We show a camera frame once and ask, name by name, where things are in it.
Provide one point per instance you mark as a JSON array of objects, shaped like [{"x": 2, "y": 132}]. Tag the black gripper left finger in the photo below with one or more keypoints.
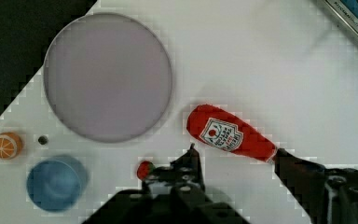
[{"x": 185, "y": 171}]

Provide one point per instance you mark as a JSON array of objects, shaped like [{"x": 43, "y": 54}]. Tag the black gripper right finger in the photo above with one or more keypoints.
[{"x": 328, "y": 195}]

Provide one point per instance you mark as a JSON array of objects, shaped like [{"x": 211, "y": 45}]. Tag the red felt ketchup bottle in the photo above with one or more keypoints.
[{"x": 216, "y": 127}]

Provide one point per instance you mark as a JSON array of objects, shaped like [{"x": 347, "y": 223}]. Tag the red felt strawberry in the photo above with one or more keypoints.
[{"x": 144, "y": 169}]

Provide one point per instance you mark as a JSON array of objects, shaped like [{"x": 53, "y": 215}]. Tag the round pale grey plate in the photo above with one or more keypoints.
[{"x": 107, "y": 77}]

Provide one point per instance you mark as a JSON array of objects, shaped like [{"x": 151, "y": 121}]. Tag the orange slice toy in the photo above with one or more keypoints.
[{"x": 11, "y": 145}]

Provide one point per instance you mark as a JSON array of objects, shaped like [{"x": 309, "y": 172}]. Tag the metal rail with blue strip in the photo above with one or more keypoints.
[{"x": 351, "y": 18}]

